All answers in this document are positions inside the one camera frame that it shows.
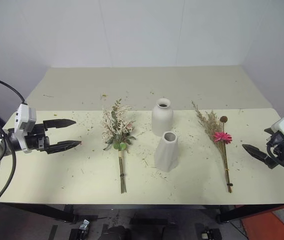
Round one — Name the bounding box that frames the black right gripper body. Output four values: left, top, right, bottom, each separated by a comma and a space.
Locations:
265, 136, 284, 170

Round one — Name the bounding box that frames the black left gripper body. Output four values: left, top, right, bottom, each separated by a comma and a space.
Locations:
25, 122, 50, 153

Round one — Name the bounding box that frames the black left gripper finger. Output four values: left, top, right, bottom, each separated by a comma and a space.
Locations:
43, 118, 77, 131
45, 140, 82, 155

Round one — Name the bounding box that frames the white faceted vase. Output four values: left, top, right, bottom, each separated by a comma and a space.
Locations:
154, 130, 180, 174

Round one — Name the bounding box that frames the white round bottle vase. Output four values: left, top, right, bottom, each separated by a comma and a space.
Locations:
151, 97, 174, 138

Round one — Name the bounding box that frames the dried bouquet with pink flower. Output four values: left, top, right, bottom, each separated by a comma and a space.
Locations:
191, 100, 234, 194

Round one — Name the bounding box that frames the dried bouquet with green leaves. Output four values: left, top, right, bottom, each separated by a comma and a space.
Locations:
102, 97, 137, 195

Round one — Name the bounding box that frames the orange red box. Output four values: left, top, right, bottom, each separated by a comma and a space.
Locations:
240, 202, 284, 240

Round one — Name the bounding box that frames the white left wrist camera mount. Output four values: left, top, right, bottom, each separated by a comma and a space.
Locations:
14, 103, 37, 154

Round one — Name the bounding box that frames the black table frame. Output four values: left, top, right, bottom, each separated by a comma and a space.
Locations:
0, 202, 284, 225

